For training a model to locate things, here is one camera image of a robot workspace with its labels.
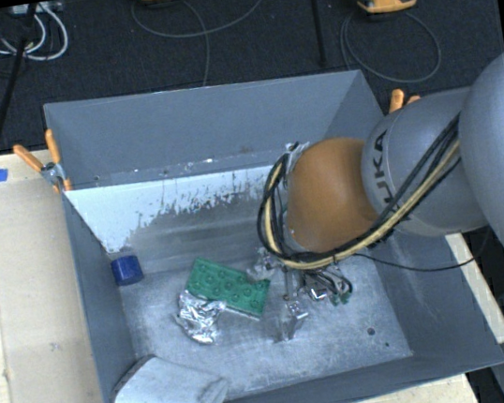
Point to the pale flat board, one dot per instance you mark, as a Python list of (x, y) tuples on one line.
[(35, 301)]

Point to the blue cup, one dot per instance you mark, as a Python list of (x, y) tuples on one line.
[(126, 269)]

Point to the dark green flat block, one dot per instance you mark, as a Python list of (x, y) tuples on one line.
[(230, 287)]

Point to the grey metal bin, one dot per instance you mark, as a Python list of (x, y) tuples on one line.
[(259, 365)]

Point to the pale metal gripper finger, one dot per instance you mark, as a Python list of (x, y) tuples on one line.
[(294, 317), (264, 265)]

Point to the crumpled silver foil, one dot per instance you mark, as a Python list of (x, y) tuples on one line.
[(199, 320)]

